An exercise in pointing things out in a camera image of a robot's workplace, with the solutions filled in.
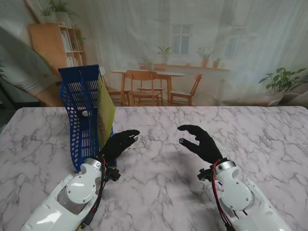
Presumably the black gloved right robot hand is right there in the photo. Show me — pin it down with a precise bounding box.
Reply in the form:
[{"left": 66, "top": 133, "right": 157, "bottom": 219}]
[{"left": 177, "top": 124, "right": 223, "bottom": 166}]

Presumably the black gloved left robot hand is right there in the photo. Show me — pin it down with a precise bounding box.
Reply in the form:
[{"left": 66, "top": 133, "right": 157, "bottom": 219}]
[{"left": 99, "top": 129, "right": 141, "bottom": 167}]

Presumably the yellow-green translucent file folder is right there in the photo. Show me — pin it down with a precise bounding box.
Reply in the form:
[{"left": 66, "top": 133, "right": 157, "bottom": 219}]
[{"left": 97, "top": 73, "right": 116, "bottom": 148}]

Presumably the blue perforated plastic file rack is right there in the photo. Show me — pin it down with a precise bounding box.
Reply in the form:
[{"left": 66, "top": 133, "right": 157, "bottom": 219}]
[{"left": 57, "top": 64, "right": 117, "bottom": 173}]

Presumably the printed dining room backdrop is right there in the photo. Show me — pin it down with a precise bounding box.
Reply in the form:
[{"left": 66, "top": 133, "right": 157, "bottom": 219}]
[{"left": 0, "top": 0, "right": 308, "bottom": 108}]

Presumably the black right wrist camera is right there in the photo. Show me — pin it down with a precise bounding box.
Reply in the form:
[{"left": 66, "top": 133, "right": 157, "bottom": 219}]
[{"left": 197, "top": 168, "right": 214, "bottom": 182}]

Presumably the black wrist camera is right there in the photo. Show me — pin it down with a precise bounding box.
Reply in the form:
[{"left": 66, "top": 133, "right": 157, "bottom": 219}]
[
  {"left": 105, "top": 166, "right": 121, "bottom": 182},
  {"left": 197, "top": 168, "right": 214, "bottom": 182}
]

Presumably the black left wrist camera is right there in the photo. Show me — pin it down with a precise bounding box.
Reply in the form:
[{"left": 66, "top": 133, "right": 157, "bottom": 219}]
[{"left": 105, "top": 166, "right": 121, "bottom": 182}]

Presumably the black and red left arm cable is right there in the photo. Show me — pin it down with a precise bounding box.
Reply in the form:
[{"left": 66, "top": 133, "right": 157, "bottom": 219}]
[{"left": 80, "top": 157, "right": 109, "bottom": 229}]

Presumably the red and black right arm cable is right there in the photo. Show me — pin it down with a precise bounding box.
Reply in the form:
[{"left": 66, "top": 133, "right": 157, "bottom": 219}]
[{"left": 211, "top": 163, "right": 236, "bottom": 231}]

